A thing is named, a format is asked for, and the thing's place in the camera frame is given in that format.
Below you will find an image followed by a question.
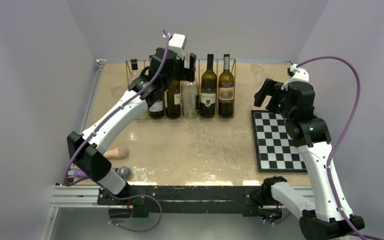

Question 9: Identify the green wine bottle silver neck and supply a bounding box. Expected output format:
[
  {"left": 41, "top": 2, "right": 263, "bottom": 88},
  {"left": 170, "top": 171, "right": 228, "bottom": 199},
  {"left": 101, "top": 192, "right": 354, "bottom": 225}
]
[{"left": 147, "top": 55, "right": 165, "bottom": 120}]

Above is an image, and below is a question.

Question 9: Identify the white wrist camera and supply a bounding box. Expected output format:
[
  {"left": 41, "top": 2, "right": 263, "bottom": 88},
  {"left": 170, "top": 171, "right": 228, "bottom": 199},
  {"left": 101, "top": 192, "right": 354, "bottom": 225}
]
[
  {"left": 280, "top": 64, "right": 309, "bottom": 91},
  {"left": 168, "top": 33, "right": 187, "bottom": 60}
]

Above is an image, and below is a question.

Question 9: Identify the green bottle silver foil neck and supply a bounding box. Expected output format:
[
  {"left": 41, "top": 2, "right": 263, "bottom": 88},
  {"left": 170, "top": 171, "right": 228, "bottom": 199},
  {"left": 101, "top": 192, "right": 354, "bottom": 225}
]
[{"left": 218, "top": 54, "right": 235, "bottom": 118}]

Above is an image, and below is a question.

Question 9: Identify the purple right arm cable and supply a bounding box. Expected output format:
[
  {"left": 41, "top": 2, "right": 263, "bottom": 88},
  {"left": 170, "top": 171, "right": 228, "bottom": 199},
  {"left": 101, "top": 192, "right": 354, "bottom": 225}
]
[{"left": 296, "top": 56, "right": 384, "bottom": 240}]

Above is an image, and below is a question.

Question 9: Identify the aluminium table edge rail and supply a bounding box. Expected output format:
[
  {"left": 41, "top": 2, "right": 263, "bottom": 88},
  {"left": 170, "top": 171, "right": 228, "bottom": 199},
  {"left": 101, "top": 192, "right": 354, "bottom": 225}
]
[{"left": 39, "top": 59, "right": 107, "bottom": 240}]

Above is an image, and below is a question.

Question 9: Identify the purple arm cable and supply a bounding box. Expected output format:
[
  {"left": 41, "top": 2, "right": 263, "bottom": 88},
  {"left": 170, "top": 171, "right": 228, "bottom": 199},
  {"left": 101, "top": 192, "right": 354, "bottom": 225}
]
[
  {"left": 296, "top": 56, "right": 384, "bottom": 240},
  {"left": 62, "top": 29, "right": 164, "bottom": 233}
]

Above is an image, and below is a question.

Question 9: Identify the purple glitter microphone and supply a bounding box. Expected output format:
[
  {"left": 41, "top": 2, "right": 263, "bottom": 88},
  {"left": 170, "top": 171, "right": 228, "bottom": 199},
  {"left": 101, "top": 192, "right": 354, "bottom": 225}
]
[{"left": 73, "top": 166, "right": 131, "bottom": 179}]

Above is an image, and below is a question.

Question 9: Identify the black white chessboard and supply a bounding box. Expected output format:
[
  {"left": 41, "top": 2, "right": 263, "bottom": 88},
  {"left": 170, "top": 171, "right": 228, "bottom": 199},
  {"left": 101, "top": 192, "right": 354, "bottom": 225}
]
[{"left": 250, "top": 110, "right": 307, "bottom": 173}]

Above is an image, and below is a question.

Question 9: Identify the gold wire wine rack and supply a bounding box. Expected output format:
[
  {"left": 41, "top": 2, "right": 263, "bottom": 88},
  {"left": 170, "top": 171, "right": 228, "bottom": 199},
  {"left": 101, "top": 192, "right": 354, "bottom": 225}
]
[{"left": 125, "top": 57, "right": 238, "bottom": 121}]

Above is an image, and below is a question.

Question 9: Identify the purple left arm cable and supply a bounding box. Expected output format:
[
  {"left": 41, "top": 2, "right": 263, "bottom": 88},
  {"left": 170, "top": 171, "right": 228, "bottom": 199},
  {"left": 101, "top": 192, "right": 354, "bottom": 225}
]
[{"left": 62, "top": 29, "right": 164, "bottom": 233}]

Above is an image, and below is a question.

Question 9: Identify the beige toy microphone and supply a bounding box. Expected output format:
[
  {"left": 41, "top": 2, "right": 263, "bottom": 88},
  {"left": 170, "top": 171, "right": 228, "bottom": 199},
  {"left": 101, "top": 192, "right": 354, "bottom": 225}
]
[{"left": 103, "top": 147, "right": 129, "bottom": 159}]

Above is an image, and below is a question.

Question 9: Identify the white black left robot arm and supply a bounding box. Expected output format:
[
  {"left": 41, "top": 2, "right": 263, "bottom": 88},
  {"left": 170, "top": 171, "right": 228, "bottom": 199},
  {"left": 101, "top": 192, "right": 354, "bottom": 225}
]
[{"left": 67, "top": 47, "right": 197, "bottom": 205}]

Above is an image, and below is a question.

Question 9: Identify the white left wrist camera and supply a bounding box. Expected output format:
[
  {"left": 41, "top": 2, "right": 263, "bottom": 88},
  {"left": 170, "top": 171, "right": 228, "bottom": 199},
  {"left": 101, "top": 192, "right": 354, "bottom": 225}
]
[{"left": 168, "top": 33, "right": 187, "bottom": 60}]

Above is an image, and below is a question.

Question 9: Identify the clear glass bottle front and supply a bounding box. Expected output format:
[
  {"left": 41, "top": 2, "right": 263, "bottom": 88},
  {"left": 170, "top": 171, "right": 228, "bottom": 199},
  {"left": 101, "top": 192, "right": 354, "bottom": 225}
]
[{"left": 182, "top": 76, "right": 199, "bottom": 118}]

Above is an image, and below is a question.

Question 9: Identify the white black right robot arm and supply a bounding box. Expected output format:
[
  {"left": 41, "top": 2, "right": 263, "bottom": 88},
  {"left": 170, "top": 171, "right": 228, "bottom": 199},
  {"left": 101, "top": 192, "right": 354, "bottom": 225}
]
[{"left": 254, "top": 78, "right": 365, "bottom": 240}]

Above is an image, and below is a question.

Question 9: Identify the clear liquor bottle black cap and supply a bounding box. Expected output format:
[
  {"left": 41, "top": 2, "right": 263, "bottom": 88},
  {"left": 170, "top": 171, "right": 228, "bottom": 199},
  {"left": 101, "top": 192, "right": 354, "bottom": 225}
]
[{"left": 128, "top": 58, "right": 149, "bottom": 121}]

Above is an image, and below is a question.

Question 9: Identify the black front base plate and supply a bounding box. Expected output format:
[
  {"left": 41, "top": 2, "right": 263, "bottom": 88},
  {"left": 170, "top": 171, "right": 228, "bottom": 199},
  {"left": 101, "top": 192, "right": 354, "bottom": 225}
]
[{"left": 97, "top": 185, "right": 283, "bottom": 220}]

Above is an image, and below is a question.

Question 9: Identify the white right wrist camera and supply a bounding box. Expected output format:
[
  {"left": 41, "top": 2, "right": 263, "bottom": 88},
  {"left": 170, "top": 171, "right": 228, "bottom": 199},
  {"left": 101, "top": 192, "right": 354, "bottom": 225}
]
[{"left": 280, "top": 64, "right": 309, "bottom": 91}]

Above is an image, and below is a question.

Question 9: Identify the dark brown bottle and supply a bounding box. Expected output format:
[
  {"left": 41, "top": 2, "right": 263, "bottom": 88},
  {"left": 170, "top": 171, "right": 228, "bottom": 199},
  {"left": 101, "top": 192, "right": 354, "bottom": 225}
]
[{"left": 165, "top": 80, "right": 182, "bottom": 119}]

